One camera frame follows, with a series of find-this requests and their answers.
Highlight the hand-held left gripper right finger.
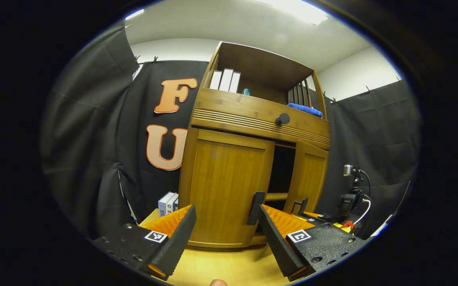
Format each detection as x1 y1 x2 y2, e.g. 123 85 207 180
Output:
258 204 367 282

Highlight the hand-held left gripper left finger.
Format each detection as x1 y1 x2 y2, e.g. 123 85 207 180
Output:
94 205 197 280

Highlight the wooden shoe cabinet door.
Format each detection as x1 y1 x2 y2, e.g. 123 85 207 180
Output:
179 128 276 247
284 140 330 217

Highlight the wooden double-door shoe cabinet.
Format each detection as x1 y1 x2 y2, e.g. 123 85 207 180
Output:
178 41 332 249

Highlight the wooden ribbed cabinet drawer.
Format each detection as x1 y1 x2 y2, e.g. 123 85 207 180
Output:
191 87 332 151

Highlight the pale lilac book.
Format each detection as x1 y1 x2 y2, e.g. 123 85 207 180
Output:
158 191 174 217

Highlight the blue folded towel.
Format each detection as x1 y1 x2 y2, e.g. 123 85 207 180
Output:
287 102 323 118

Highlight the black backdrop cloth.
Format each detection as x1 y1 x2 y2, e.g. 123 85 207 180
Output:
40 26 422 241

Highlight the large ceiling light panel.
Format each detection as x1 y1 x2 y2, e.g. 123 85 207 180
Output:
261 0 329 25

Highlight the white cable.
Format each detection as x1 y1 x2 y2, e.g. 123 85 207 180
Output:
352 198 372 226

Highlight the black cable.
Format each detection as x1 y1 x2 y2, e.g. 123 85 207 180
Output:
358 170 372 198

